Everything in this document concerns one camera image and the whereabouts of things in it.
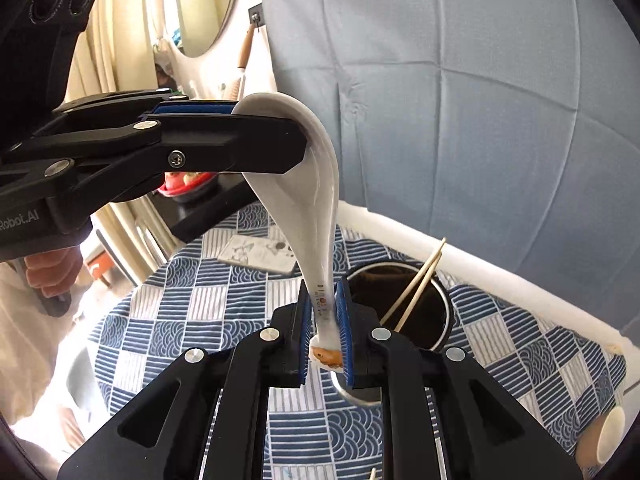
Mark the orange box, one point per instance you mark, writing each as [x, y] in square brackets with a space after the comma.
[100, 271]

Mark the black side table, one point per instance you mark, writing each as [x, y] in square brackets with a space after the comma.
[200, 220]

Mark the beige cup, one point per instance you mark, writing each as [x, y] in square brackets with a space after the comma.
[597, 445]

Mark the person's left forearm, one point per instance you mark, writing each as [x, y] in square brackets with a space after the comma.
[20, 335]

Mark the wooden chopstick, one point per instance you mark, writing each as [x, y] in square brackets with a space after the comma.
[420, 290]
[415, 278]

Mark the red bowl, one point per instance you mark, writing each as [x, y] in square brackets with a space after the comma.
[175, 191]

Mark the blue-grey backdrop cloth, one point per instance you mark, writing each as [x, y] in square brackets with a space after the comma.
[450, 110]

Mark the black utensil holder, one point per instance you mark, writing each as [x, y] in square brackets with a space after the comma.
[425, 320]

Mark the cream curtain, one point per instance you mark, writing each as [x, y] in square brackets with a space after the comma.
[115, 35]

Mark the blue patterned tablecloth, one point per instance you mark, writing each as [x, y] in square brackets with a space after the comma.
[200, 285]

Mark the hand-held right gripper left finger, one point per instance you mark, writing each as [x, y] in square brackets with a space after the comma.
[300, 332]

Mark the white ceramic spoon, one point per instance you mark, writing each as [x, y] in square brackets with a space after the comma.
[310, 200]

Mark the white phone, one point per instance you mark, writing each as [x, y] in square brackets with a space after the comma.
[255, 255]

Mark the person's left hand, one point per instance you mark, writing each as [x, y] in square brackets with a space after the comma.
[52, 270]

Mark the round wall mirror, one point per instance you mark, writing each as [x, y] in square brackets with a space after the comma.
[200, 5]

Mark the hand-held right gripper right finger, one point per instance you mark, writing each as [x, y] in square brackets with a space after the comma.
[345, 332]

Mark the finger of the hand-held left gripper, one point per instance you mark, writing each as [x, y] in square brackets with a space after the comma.
[195, 108]
[230, 145]

